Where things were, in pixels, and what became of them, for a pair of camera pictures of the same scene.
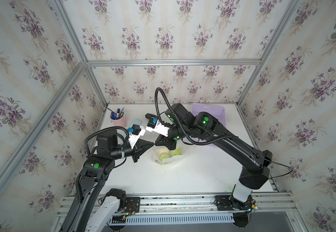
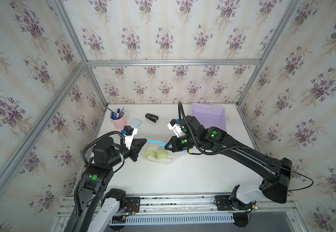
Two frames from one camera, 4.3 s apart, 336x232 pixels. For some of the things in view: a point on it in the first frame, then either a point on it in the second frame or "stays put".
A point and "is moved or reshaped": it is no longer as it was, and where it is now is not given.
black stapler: (150, 117) stays put
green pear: (164, 155) -> (149, 152)
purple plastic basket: (216, 110) stays put
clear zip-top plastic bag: (164, 155) is moved or reshaped
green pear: (177, 152) is moved or reshaped
